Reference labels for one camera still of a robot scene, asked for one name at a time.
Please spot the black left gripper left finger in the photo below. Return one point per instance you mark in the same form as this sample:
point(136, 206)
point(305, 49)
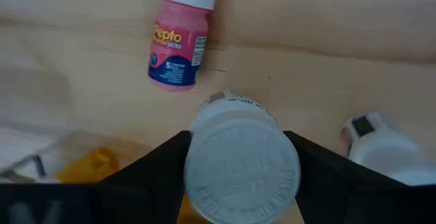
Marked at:
point(146, 190)

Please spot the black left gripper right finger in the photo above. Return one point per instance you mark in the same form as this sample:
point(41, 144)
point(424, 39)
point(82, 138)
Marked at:
point(340, 193)

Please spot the small white medicine bottle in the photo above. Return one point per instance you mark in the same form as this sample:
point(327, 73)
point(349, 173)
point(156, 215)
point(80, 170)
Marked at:
point(381, 145)

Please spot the large white medicine bottle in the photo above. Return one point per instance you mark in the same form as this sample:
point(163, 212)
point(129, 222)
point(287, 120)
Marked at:
point(242, 169)

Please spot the pink Pepto bottle white cap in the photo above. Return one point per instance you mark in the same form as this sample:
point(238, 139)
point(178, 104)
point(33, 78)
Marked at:
point(177, 47)

